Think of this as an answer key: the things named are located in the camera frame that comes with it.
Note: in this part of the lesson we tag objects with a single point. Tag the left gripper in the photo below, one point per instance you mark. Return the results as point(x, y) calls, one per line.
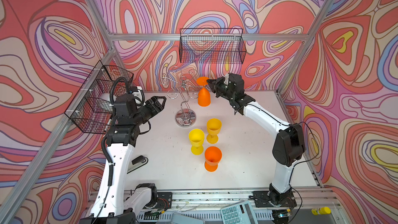
point(158, 108)

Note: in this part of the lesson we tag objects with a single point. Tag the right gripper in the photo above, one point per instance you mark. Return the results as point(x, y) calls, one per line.
point(213, 84)

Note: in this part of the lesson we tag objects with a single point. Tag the orange wine glass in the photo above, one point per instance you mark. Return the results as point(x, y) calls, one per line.
point(203, 95)
point(213, 156)

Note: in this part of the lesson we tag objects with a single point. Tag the dark yellow wine glass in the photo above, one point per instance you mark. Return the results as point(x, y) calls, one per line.
point(213, 128)

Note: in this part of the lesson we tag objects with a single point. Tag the light yellow wine glass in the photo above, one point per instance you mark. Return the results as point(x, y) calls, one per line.
point(196, 138)

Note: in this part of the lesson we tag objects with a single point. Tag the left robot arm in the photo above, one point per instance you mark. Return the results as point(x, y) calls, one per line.
point(129, 113)

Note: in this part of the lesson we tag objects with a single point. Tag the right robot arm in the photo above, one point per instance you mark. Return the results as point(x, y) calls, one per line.
point(289, 144)

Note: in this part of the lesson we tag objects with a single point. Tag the chrome wine glass rack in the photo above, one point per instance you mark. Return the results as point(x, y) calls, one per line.
point(179, 83)

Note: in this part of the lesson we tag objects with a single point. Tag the grey black stapler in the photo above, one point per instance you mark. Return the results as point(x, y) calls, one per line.
point(137, 163)

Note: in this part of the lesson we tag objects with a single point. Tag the teal calculator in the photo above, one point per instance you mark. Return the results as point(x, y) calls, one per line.
point(239, 213)

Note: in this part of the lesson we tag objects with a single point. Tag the yellow capped bottle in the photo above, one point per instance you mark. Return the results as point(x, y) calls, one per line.
point(321, 211)

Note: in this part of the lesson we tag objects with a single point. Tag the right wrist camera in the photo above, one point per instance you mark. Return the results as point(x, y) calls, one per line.
point(230, 80)

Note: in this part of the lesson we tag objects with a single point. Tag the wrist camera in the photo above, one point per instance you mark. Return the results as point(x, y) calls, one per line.
point(137, 91)
point(230, 80)

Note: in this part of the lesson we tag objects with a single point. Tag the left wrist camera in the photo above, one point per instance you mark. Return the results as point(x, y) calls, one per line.
point(137, 91)

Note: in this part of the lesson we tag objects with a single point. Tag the back black wire basket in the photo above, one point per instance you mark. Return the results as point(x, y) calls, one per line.
point(212, 46)

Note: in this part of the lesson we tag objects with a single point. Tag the black wire basket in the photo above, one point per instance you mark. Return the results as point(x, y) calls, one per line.
point(212, 46)
point(91, 110)

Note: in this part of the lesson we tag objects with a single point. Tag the left black wire basket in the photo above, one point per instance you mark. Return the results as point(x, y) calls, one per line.
point(91, 110)

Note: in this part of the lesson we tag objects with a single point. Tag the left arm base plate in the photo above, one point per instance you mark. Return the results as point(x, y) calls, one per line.
point(163, 202)

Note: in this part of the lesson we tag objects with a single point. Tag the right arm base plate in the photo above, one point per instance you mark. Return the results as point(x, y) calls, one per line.
point(262, 200)

